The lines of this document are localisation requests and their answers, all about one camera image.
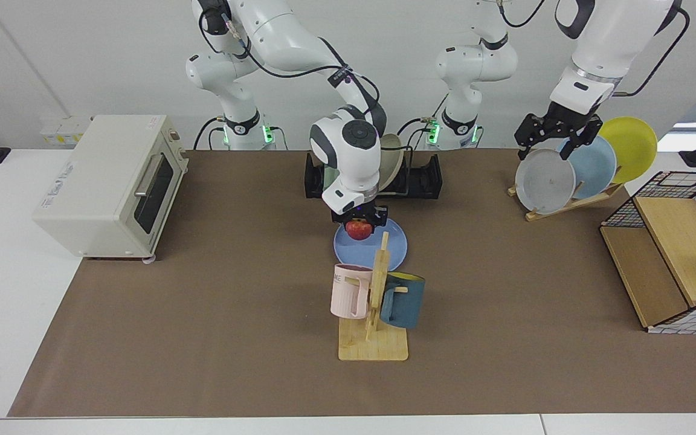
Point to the white wall socket box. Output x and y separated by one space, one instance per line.
64 130

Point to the beige plate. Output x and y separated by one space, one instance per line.
390 160

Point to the pale toaster oven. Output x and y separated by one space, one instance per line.
100 175

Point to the pale green plate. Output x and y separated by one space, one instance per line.
327 179

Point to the yellow plate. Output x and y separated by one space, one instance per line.
635 145

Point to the pink mug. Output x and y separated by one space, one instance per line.
348 296

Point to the brown table cloth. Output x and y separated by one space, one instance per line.
203 338

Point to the dark teal mug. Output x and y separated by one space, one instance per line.
405 305

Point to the red yellow apple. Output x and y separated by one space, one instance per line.
359 230

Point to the light blue plate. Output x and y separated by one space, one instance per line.
596 166

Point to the grey plate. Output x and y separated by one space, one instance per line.
544 181

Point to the wooden plate rack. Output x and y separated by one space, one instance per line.
589 199

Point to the black dish rack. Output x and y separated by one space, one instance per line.
423 181

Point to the wooden cup stand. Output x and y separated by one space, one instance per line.
372 347

